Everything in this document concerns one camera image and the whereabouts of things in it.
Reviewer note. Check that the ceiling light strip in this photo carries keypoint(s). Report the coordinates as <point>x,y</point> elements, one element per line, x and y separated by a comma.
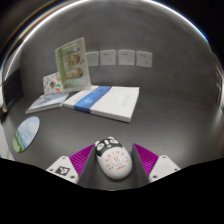
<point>33,29</point>

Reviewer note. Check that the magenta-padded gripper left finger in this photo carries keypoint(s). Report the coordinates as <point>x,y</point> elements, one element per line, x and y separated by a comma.
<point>61,168</point>

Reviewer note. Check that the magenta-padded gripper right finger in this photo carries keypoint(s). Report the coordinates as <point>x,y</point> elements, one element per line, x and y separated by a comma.
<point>163,168</point>

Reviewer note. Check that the grey striped book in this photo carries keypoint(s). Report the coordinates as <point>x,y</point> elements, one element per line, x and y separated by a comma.
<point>46,101</point>

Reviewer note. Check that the white book with blue band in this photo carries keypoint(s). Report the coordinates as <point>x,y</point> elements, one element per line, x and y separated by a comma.
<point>106,101</point>

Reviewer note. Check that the green food poster sheet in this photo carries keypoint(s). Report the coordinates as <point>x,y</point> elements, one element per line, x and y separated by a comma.
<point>72,65</point>

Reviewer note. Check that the white panda-print computer mouse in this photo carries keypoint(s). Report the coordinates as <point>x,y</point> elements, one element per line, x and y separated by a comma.
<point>114,161</point>

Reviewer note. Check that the white sticker card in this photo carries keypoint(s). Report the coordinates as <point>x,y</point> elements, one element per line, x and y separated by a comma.
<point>51,84</point>

